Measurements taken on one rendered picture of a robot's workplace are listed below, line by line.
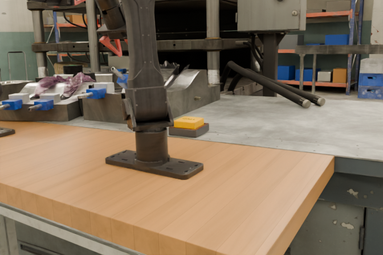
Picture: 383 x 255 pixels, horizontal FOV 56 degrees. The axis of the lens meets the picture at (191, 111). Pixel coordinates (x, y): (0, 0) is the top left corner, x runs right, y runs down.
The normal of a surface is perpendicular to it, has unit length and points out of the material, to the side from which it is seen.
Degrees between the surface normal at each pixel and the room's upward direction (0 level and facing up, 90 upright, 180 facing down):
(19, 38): 90
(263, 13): 90
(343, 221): 90
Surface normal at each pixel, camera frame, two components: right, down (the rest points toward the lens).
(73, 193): -0.03, -0.98
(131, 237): -0.52, 0.18
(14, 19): 0.80, 0.10
